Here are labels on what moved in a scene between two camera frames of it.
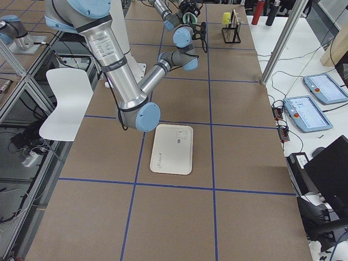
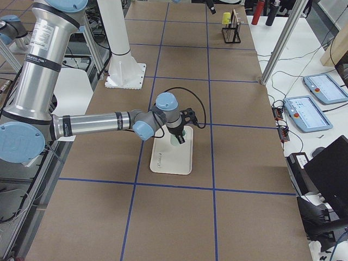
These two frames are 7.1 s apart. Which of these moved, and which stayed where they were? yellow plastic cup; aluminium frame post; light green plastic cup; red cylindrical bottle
Moved: light green plastic cup
Stayed: red cylindrical bottle; aluminium frame post; yellow plastic cup
